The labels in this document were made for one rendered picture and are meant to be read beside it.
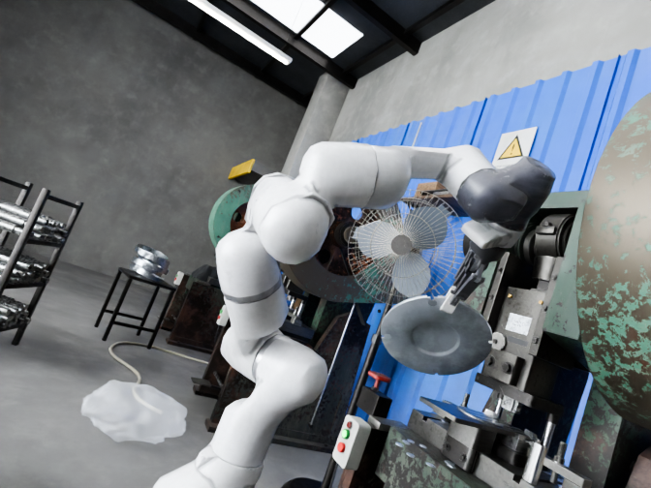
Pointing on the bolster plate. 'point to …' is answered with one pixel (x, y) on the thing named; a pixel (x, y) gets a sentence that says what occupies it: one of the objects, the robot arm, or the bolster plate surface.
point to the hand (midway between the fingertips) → (451, 299)
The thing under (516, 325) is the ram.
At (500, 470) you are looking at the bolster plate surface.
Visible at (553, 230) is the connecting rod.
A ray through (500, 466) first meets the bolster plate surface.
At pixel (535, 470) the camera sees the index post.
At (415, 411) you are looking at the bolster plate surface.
